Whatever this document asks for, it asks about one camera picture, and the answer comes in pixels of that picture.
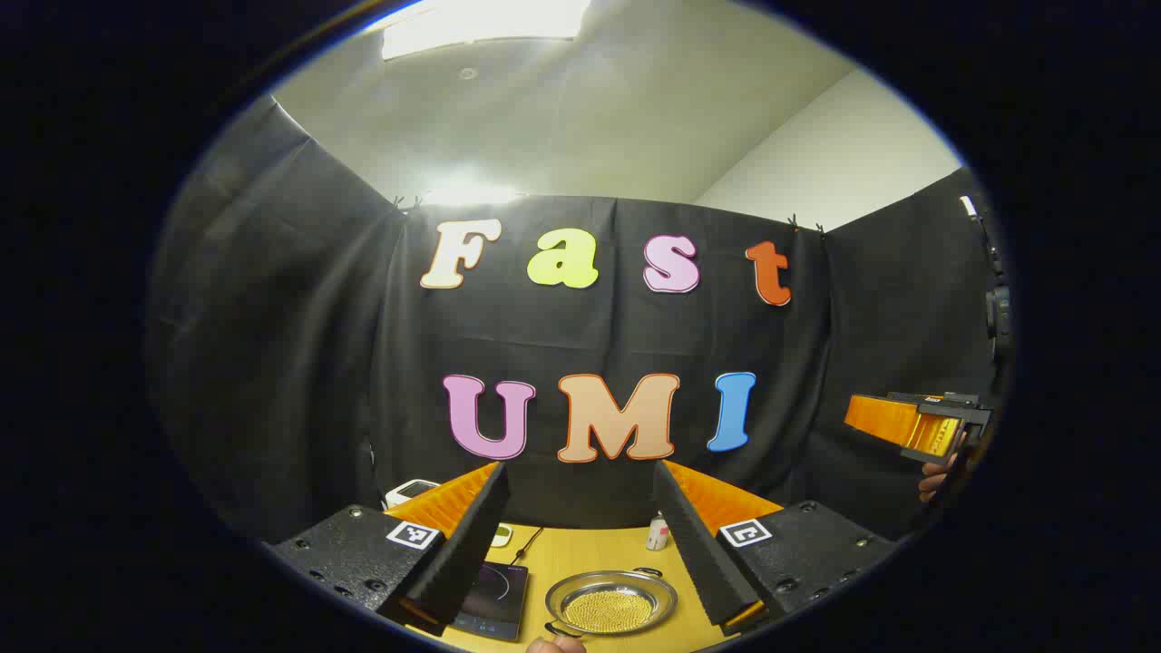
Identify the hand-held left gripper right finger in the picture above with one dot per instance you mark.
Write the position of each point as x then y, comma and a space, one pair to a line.
694, 553

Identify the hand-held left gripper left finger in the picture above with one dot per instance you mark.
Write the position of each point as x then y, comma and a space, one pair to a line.
467, 553

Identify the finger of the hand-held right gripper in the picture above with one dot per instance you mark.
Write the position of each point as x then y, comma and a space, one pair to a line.
884, 419

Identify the black induction cooktop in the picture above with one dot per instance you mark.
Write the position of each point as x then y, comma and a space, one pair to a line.
494, 603

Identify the clear bottle with pink label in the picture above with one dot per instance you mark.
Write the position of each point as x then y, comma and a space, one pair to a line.
657, 535

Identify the white toaster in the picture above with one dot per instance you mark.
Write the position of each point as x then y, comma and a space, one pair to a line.
408, 494

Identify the pile of yellow soybeans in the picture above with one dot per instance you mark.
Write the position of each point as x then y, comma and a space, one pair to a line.
609, 609

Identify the ceiling light panel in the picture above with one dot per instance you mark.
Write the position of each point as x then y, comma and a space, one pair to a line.
481, 23

